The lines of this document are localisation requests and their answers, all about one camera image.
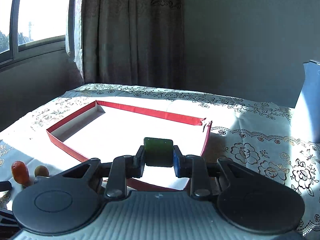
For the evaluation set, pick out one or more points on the brown longan fruit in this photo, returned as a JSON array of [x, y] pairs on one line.
[[41, 171]]

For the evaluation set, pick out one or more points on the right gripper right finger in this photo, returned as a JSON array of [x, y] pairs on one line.
[[244, 198]]

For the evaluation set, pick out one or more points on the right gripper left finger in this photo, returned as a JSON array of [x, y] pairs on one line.
[[72, 199]]

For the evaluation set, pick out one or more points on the green cucumber chunk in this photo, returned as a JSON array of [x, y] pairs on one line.
[[158, 152]]

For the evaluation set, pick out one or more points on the white floral tablecloth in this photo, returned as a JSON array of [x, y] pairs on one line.
[[261, 136]]

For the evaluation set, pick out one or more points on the dark patterned curtain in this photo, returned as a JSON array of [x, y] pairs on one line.
[[127, 42]]

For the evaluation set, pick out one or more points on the red shallow cardboard box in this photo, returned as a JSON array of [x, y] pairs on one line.
[[106, 130]]

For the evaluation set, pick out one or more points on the blue electric kettle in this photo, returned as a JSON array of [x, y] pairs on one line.
[[305, 118]]

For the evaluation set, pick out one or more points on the large orange tangerine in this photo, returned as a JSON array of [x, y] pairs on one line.
[[20, 173]]

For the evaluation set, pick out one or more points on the window frame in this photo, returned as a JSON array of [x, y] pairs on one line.
[[32, 27]]

